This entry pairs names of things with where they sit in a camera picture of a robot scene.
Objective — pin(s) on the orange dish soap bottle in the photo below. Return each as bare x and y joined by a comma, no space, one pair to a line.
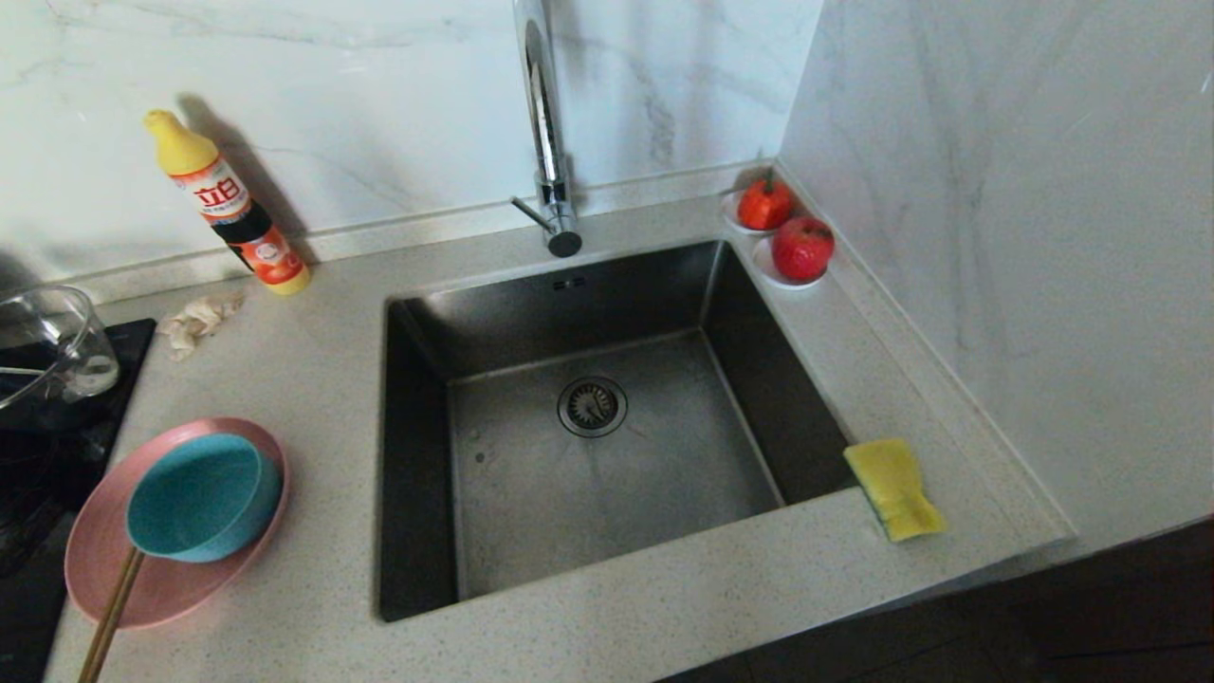
237,213

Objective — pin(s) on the stainless steel sink basin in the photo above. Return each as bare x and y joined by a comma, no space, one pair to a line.
616,493

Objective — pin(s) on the round metal drain strainer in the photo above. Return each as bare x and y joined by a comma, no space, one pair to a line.
592,406

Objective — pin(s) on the teal plastic bowl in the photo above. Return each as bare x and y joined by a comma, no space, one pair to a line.
199,498

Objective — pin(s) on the chrome sink faucet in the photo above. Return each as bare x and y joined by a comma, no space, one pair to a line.
545,123

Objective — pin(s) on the small white round dish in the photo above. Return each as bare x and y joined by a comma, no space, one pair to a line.
764,271
730,218

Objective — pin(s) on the red toy apple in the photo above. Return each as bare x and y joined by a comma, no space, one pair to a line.
802,249

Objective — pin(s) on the clear glass cup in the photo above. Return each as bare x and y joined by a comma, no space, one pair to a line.
66,351

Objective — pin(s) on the black induction cooktop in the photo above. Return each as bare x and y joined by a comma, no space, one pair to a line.
38,474

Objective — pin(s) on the pink plastic plate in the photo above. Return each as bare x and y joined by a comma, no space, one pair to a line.
171,593

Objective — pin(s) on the yellow green sponge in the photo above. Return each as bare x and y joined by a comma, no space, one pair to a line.
893,489

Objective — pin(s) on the crumpled white paper tissue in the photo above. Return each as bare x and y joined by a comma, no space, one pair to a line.
194,321

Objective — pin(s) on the orange-red toy tomato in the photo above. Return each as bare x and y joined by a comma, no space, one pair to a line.
764,204

